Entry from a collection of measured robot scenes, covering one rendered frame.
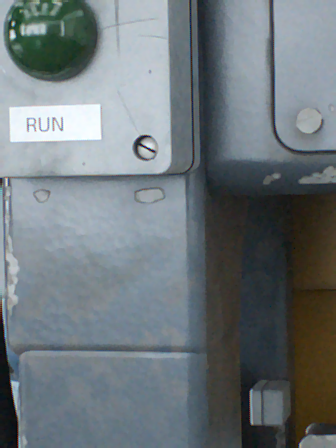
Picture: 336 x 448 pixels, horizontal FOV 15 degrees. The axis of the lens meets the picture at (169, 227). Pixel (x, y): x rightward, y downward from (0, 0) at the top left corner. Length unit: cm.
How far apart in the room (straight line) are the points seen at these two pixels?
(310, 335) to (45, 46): 38
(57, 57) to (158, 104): 3
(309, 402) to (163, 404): 30
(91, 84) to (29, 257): 8
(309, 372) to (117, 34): 38
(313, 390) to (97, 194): 32
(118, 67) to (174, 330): 10
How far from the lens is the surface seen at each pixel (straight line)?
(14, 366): 92
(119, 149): 39
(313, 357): 73
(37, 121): 40
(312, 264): 68
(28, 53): 39
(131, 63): 39
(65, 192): 44
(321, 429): 62
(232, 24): 44
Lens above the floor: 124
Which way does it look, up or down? 3 degrees down
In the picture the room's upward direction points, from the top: 1 degrees counter-clockwise
